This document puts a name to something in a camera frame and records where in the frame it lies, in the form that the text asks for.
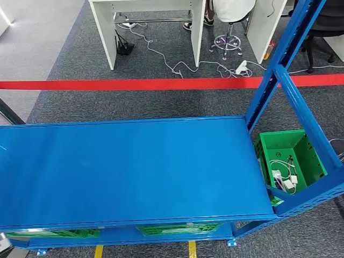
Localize white charger block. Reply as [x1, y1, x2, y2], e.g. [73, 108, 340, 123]
[282, 179, 295, 194]

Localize chrome base swivel stool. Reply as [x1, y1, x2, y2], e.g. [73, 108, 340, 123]
[209, 0, 256, 61]

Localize dark stanchion post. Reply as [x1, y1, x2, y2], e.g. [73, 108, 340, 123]
[0, 98, 26, 126]

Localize red barrier belt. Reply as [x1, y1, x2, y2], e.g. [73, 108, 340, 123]
[0, 74, 344, 91]

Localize white office desk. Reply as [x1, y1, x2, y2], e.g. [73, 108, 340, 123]
[246, 0, 288, 65]
[88, 0, 207, 71]

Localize green plastic crate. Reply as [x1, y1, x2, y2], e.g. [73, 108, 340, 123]
[5, 228, 100, 239]
[137, 223, 223, 237]
[253, 129, 327, 207]

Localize black bag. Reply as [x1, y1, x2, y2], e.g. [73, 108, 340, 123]
[115, 29, 135, 56]

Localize person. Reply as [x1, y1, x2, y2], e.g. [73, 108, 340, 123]
[183, 0, 216, 32]

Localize white coiled cable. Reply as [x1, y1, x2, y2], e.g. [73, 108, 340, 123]
[269, 159, 296, 196]

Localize black office chair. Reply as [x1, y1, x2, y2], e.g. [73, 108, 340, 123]
[289, 0, 344, 74]

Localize blue steel shelf rack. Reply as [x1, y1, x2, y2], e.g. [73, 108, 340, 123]
[0, 0, 344, 255]

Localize small orange yellow object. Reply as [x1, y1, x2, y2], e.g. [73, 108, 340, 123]
[264, 40, 275, 61]

